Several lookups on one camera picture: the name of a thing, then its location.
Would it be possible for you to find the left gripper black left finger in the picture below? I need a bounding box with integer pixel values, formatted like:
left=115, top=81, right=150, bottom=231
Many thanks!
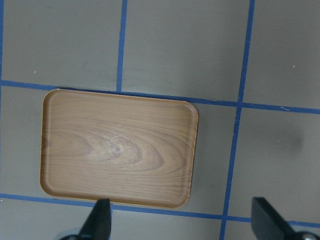
left=78, top=199, right=112, bottom=240

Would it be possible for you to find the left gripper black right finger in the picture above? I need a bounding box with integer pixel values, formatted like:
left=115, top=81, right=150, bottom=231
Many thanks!
left=251, top=197, right=300, bottom=240

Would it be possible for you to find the wooden tray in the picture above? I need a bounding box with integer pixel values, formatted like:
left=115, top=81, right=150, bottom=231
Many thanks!
left=39, top=89, right=199, bottom=208

